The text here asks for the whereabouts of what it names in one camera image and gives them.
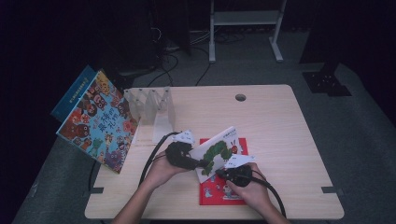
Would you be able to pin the black tape piece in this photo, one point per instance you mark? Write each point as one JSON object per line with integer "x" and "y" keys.
{"x": 332, "y": 190}
{"x": 93, "y": 191}

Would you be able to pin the white metal stand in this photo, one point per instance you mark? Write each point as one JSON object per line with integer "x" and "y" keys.
{"x": 246, "y": 17}

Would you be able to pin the person's right hand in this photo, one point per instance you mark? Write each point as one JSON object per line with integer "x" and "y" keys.
{"x": 252, "y": 194}

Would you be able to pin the dark stand with base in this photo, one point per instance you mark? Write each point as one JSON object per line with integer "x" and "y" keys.
{"x": 124, "y": 81}

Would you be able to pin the blue monster picture book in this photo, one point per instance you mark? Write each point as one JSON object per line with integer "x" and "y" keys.
{"x": 73, "y": 93}

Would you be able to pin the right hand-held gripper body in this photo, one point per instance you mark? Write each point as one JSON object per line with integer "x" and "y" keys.
{"x": 239, "y": 174}

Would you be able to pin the black stand with floor plate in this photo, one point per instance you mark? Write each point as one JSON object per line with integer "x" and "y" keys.
{"x": 327, "y": 82}

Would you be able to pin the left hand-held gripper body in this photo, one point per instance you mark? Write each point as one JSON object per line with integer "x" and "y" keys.
{"x": 179, "y": 154}

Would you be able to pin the person's left hand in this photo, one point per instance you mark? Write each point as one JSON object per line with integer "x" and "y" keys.
{"x": 160, "y": 174}

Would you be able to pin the white caterpillar picture book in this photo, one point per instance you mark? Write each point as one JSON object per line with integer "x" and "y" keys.
{"x": 214, "y": 149}

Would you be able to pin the clear acrylic book rack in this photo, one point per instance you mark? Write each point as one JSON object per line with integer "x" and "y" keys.
{"x": 162, "y": 119}

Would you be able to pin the red picture book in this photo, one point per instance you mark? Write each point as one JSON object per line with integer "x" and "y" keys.
{"x": 214, "y": 194}

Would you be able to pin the colourful animal picture book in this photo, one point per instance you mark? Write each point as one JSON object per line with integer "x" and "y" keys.
{"x": 99, "y": 124}

